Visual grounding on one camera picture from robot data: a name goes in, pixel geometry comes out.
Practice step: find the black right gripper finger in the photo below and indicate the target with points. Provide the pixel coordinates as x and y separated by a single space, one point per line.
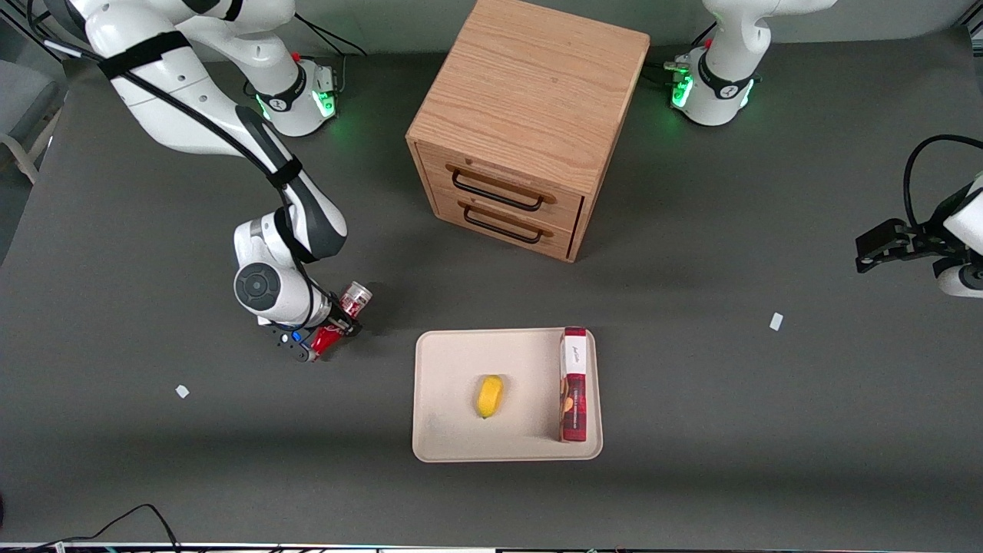
339 302
351 326

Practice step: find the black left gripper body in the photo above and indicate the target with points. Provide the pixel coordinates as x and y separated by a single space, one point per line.
918 237

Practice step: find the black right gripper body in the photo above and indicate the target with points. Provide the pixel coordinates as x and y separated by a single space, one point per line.
335 316

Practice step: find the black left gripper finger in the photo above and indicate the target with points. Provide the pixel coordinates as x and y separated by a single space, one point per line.
882 233
880 259

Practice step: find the red ketchup bottle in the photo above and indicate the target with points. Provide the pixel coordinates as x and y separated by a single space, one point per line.
329 339

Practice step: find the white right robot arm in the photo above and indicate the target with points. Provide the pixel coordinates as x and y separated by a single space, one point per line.
192 100

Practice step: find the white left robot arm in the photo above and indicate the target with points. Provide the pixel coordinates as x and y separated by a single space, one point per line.
726 46

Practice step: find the beige plastic tray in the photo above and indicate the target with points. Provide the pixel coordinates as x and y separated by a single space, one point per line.
522 369

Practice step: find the wooden drawer front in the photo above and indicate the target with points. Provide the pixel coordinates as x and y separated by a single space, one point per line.
568 196
453 209

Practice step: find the yellow lemon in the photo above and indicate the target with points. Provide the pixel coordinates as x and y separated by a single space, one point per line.
490 395

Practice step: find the red and white carton box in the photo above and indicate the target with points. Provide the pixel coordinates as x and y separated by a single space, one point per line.
574 392

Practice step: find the wooden drawer cabinet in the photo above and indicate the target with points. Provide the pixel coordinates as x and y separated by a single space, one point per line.
530 84

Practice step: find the grey chair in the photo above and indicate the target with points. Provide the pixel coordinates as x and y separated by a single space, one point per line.
23 100

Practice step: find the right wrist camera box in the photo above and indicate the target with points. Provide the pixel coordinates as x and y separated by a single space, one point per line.
288 342

